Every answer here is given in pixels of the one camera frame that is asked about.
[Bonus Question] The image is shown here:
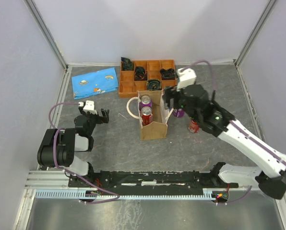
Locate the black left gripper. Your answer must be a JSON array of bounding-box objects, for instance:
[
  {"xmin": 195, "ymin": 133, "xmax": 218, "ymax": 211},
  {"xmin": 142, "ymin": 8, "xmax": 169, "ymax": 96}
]
[{"xmin": 79, "ymin": 107, "xmax": 109, "ymax": 136}]

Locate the purple can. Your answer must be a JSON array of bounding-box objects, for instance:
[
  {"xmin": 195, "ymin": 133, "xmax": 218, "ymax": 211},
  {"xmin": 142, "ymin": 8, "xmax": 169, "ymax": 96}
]
[
  {"xmin": 173, "ymin": 109, "xmax": 184, "ymax": 118},
  {"xmin": 139, "ymin": 95, "xmax": 152, "ymax": 110}
]

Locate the red can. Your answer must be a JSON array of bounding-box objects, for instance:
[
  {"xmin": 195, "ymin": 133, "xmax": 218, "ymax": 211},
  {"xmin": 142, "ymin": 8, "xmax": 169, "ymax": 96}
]
[
  {"xmin": 140, "ymin": 106, "xmax": 153, "ymax": 126},
  {"xmin": 188, "ymin": 120, "xmax": 200, "ymax": 133}
]

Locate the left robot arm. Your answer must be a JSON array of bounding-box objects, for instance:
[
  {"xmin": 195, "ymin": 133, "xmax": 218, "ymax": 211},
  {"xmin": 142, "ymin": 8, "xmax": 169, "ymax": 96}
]
[{"xmin": 37, "ymin": 108, "xmax": 109, "ymax": 187}]

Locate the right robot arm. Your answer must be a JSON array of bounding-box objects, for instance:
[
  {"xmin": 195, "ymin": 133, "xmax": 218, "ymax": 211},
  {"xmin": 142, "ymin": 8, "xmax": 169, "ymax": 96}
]
[{"xmin": 162, "ymin": 84, "xmax": 286, "ymax": 200}]

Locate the dark rolled tie bottom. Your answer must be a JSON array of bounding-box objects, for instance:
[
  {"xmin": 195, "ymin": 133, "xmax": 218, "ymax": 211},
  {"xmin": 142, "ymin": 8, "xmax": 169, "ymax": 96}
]
[{"xmin": 146, "ymin": 79, "xmax": 162, "ymax": 91}]

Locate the dark rolled tie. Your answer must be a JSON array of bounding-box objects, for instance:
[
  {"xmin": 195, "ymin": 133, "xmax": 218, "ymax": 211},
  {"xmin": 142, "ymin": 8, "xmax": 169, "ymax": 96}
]
[
  {"xmin": 134, "ymin": 66, "xmax": 147, "ymax": 81},
  {"xmin": 146, "ymin": 79, "xmax": 162, "ymax": 91},
  {"xmin": 160, "ymin": 68, "xmax": 176, "ymax": 80},
  {"xmin": 121, "ymin": 57, "xmax": 134, "ymax": 71}
]

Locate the dark rolled tie right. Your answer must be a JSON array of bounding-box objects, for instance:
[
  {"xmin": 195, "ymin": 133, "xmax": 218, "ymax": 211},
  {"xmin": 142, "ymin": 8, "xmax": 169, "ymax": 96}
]
[{"xmin": 160, "ymin": 68, "xmax": 176, "ymax": 80}]

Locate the orange wooden compartment tray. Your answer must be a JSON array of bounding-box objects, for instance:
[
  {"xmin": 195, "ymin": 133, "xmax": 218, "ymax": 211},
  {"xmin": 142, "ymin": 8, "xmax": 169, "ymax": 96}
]
[{"xmin": 119, "ymin": 59, "xmax": 177, "ymax": 98}]

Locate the dark rolled tie middle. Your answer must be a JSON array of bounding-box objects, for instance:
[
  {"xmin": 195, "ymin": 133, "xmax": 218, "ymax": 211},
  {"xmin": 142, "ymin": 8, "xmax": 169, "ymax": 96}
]
[{"xmin": 134, "ymin": 66, "xmax": 147, "ymax": 81}]

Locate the blue patterned folded cloth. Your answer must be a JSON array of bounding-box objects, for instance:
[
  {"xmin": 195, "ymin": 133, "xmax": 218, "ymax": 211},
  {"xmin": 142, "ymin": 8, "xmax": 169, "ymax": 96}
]
[{"xmin": 71, "ymin": 68, "xmax": 119, "ymax": 100}]

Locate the dark rolled tie top left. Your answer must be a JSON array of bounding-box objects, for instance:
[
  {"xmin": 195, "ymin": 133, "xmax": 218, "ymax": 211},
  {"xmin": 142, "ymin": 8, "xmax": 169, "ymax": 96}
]
[{"xmin": 121, "ymin": 57, "xmax": 134, "ymax": 71}]

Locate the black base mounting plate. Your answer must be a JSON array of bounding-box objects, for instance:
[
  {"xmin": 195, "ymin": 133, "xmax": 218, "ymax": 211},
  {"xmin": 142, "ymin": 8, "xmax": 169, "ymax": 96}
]
[{"xmin": 68, "ymin": 170, "xmax": 239, "ymax": 195}]

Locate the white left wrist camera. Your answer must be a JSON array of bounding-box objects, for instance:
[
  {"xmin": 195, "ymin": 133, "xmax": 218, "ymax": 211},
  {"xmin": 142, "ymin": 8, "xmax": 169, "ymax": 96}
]
[{"xmin": 79, "ymin": 100, "xmax": 97, "ymax": 114}]

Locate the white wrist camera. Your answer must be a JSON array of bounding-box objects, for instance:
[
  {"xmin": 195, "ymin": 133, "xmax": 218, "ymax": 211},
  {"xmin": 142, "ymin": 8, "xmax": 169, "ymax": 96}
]
[
  {"xmin": 176, "ymin": 68, "xmax": 197, "ymax": 91},
  {"xmin": 79, "ymin": 100, "xmax": 97, "ymax": 114}
]

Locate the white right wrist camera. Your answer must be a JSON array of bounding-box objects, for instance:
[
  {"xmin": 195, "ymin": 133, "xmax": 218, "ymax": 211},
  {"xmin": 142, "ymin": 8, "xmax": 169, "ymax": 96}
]
[{"xmin": 176, "ymin": 68, "xmax": 197, "ymax": 91}]

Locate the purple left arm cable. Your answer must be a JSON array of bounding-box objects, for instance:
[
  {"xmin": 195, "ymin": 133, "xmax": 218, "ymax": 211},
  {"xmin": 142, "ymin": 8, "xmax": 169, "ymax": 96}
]
[{"xmin": 48, "ymin": 102, "xmax": 121, "ymax": 204}]

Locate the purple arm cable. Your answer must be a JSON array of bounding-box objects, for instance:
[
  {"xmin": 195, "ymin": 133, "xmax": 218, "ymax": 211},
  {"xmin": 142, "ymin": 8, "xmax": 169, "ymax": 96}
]
[
  {"xmin": 181, "ymin": 59, "xmax": 286, "ymax": 205},
  {"xmin": 48, "ymin": 102, "xmax": 121, "ymax": 204}
]

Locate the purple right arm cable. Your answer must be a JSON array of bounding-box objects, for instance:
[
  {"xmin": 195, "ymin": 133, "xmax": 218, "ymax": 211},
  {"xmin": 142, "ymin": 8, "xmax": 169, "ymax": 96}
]
[{"xmin": 181, "ymin": 59, "xmax": 286, "ymax": 205}]

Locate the light blue cable duct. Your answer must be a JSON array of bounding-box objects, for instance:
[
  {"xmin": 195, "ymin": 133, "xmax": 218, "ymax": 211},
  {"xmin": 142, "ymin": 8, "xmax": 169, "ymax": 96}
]
[{"xmin": 35, "ymin": 189, "xmax": 215, "ymax": 201}]

